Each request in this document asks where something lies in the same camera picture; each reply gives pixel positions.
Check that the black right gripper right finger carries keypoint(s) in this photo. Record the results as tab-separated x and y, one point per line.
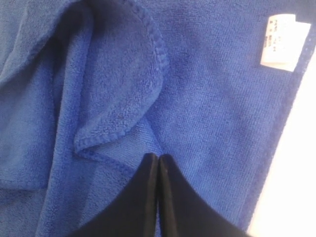
182	212

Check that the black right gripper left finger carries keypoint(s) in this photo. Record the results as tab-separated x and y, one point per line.
133	212

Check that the blue towel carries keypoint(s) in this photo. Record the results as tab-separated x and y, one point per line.
87	87

